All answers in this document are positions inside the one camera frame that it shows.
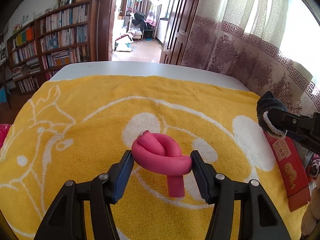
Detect wooden door frame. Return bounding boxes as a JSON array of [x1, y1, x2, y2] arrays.
[[97, 0, 116, 61]]

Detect pink leopard sock ball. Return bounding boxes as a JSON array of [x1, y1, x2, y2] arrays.
[[309, 159, 320, 180]]

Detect wooden bookshelf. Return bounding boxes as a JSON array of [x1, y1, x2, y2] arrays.
[[7, 0, 99, 95]]

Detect red tin box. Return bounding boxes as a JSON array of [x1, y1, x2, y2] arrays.
[[264, 132, 311, 212]]

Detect patterned curtain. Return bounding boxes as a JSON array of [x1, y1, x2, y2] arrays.
[[182, 0, 319, 115]]

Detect yellow white towel mat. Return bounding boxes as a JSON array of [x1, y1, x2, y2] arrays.
[[1, 76, 305, 239]]

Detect black sock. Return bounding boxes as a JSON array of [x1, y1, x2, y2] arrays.
[[256, 91, 288, 139]]

